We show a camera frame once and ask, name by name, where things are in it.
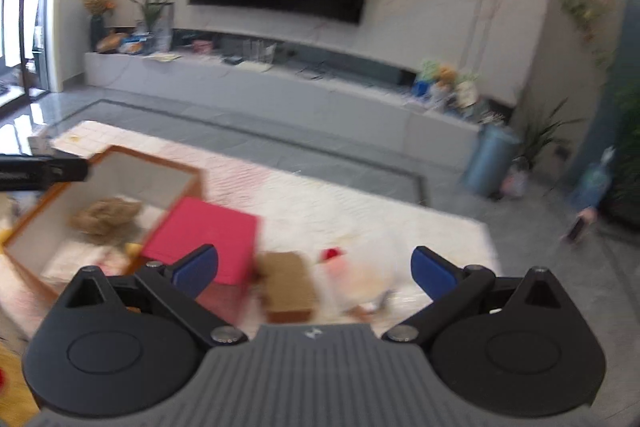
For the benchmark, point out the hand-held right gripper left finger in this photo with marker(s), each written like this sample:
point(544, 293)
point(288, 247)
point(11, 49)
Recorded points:
point(195, 272)

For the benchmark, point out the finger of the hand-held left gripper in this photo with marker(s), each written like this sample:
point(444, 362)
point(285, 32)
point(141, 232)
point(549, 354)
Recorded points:
point(45, 172)

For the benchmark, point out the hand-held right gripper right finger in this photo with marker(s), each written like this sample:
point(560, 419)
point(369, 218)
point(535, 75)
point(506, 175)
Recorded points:
point(432, 274)

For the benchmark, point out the tan fluffy soft item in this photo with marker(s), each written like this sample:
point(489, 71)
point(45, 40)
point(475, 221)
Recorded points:
point(105, 217)

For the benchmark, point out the pink white crochet pouch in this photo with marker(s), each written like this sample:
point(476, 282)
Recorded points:
point(120, 263)

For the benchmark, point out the orange cardboard box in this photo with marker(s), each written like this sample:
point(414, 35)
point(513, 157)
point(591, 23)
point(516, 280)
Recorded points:
point(135, 179)

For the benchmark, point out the white plastic bag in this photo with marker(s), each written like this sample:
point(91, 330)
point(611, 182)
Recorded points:
point(75, 259)

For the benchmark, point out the brown loaf-shaped sponge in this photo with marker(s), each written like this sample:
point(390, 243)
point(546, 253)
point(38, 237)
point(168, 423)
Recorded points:
point(287, 282)

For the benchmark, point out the red orange plush fruit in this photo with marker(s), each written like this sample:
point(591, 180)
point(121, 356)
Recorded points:
point(332, 255)

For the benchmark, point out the red storage box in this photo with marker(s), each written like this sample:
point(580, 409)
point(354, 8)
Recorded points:
point(200, 232)

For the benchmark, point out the lemon print table mat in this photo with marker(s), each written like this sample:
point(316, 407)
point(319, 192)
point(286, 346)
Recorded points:
point(85, 137)

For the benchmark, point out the blue grey trash can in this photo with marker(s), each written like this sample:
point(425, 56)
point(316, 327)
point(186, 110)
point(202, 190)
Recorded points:
point(490, 162)

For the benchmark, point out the white pink lace tablecloth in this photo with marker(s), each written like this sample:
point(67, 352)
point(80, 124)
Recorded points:
point(325, 202)

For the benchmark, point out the dried flowers in dark vase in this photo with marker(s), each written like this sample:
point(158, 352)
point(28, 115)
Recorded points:
point(97, 32)

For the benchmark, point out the small pink standing device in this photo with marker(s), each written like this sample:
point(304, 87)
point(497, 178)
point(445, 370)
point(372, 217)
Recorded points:
point(580, 227)

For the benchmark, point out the snack bags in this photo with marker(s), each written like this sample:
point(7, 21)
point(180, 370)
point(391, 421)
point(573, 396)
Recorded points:
point(135, 44)

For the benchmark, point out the loose papers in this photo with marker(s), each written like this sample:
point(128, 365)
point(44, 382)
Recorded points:
point(162, 56)

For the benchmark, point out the glass sliding door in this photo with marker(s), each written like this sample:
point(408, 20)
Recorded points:
point(25, 7)

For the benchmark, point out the long-leaf potted plant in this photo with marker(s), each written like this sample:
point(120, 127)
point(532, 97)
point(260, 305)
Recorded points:
point(542, 137)

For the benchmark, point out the large water bottle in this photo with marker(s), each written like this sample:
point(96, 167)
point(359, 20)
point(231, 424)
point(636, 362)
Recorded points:
point(595, 187)

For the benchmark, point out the green plant in glass vase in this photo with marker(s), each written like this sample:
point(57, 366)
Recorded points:
point(155, 12)

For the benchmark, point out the teddy bear bouquet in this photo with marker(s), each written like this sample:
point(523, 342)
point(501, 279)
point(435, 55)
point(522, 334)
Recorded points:
point(447, 79)

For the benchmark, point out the marble television console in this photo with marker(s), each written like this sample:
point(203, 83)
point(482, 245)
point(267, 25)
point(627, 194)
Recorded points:
point(300, 102)

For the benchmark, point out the pink photo card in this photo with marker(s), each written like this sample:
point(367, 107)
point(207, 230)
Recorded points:
point(202, 46)

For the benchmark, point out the white router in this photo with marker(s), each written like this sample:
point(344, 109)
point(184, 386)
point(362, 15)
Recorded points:
point(257, 62)

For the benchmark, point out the yellow fluffy rug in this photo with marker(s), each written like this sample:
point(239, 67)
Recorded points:
point(15, 397)

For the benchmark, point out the hanging vine plant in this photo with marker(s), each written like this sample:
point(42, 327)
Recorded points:
point(585, 17)

